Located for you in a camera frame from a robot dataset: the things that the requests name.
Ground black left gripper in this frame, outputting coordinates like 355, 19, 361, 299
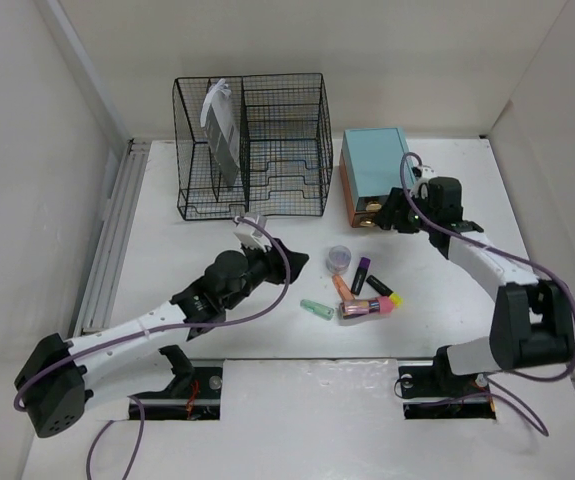
222, 236, 306, 311

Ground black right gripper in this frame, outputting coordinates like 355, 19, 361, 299
369, 186, 437, 234

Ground clear plastic drawer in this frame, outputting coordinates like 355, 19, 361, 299
355, 195, 388, 228

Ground grey paper swatch booklet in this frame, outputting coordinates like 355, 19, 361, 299
200, 78, 240, 187

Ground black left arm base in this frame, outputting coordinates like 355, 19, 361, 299
134, 345, 224, 421

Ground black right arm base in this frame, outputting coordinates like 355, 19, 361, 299
394, 347, 496, 420

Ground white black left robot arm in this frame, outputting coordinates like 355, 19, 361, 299
13, 239, 309, 438

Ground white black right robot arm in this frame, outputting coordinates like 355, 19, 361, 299
374, 177, 575, 399

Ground orange highlighter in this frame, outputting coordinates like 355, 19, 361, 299
332, 274, 354, 302

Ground purple cap black highlighter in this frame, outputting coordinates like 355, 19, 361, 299
351, 257, 371, 296

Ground green highlighter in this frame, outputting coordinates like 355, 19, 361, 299
300, 299, 335, 321

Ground teal orange drawer box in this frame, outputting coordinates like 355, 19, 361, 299
339, 127, 415, 228

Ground yellow cap black highlighter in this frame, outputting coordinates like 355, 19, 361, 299
366, 275, 403, 308

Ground pink colourful tube case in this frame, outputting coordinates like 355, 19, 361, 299
339, 296, 397, 319

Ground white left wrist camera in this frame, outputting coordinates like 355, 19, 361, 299
233, 213, 271, 251

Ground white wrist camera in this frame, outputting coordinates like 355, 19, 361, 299
412, 163, 437, 188
233, 213, 271, 251

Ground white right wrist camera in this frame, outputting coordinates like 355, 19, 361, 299
412, 163, 437, 188

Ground black wire mesh organizer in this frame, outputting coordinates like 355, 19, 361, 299
172, 73, 333, 221

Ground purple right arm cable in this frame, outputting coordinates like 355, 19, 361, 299
399, 151, 575, 439

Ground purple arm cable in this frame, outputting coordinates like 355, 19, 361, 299
399, 151, 575, 439
13, 215, 293, 480

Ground aluminium rail left side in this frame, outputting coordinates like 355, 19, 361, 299
68, 139, 151, 336

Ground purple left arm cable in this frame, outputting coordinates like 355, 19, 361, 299
13, 215, 293, 480

